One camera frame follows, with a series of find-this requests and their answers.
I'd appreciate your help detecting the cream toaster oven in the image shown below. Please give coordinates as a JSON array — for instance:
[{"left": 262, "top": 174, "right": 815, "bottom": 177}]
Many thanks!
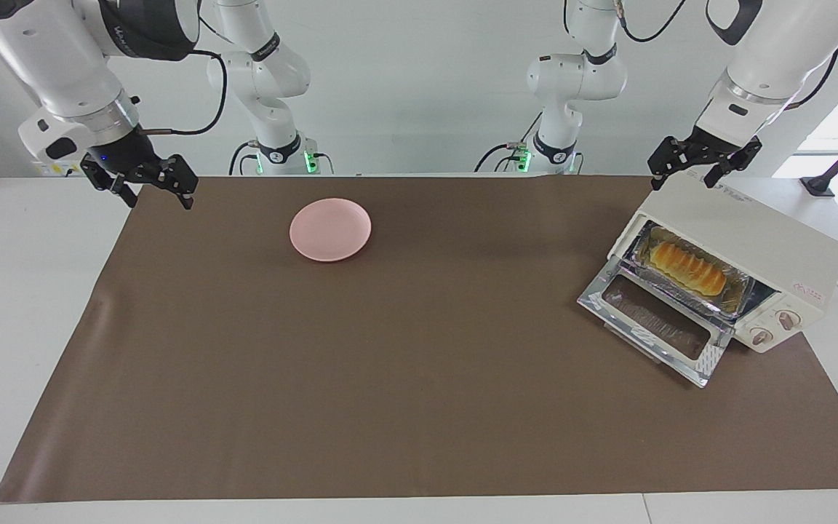
[{"left": 608, "top": 171, "right": 838, "bottom": 355}]

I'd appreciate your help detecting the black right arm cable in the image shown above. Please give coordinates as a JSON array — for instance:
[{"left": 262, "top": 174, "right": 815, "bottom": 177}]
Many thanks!
[{"left": 139, "top": 15, "right": 239, "bottom": 138}]

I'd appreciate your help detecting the brown table mat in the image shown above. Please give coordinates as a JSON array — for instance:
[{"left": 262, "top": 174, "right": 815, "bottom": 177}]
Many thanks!
[{"left": 0, "top": 175, "right": 838, "bottom": 503}]

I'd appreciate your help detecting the black right base cable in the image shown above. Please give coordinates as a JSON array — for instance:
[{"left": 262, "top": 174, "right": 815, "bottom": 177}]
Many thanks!
[{"left": 228, "top": 140, "right": 260, "bottom": 175}]

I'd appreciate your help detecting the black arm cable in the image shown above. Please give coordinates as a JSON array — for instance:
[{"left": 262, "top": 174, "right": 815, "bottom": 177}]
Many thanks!
[
  {"left": 563, "top": 0, "right": 838, "bottom": 110},
  {"left": 139, "top": 15, "right": 239, "bottom": 138}
]

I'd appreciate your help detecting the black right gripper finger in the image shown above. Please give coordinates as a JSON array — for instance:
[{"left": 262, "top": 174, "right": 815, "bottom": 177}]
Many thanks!
[
  {"left": 81, "top": 154, "right": 137, "bottom": 209},
  {"left": 148, "top": 154, "right": 198, "bottom": 210}
]

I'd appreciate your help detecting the golden ridged bread loaf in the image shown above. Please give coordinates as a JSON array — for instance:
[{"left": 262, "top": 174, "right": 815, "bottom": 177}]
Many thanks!
[{"left": 648, "top": 242, "right": 729, "bottom": 298}]

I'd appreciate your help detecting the aluminium foil baking tray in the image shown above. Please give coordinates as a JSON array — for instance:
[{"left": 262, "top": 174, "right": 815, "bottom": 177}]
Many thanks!
[{"left": 634, "top": 222, "right": 754, "bottom": 317}]

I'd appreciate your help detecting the pink round plate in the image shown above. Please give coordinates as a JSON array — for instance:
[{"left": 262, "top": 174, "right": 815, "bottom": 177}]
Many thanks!
[{"left": 289, "top": 198, "right": 373, "bottom": 263}]

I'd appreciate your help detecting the black left base cable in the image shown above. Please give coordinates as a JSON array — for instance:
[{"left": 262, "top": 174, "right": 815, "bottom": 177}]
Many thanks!
[{"left": 474, "top": 109, "right": 543, "bottom": 173}]

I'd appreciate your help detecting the black base cable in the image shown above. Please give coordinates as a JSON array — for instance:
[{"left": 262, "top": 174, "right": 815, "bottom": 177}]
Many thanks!
[
  {"left": 474, "top": 109, "right": 543, "bottom": 173},
  {"left": 228, "top": 140, "right": 260, "bottom": 175}
]

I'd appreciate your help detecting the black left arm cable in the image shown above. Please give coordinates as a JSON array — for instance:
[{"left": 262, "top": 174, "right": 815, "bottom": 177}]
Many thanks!
[{"left": 563, "top": 0, "right": 838, "bottom": 110}]

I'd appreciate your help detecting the glass oven door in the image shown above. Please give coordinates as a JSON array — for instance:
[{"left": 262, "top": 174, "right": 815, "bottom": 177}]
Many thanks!
[{"left": 577, "top": 256, "right": 734, "bottom": 389}]

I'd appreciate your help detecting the white wall outlet box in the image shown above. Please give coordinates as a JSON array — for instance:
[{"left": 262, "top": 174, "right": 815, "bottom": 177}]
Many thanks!
[{"left": 32, "top": 160, "right": 85, "bottom": 178}]

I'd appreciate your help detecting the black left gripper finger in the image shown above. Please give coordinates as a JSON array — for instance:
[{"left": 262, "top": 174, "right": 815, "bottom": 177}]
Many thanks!
[
  {"left": 648, "top": 136, "right": 690, "bottom": 191},
  {"left": 704, "top": 138, "right": 763, "bottom": 188}
]

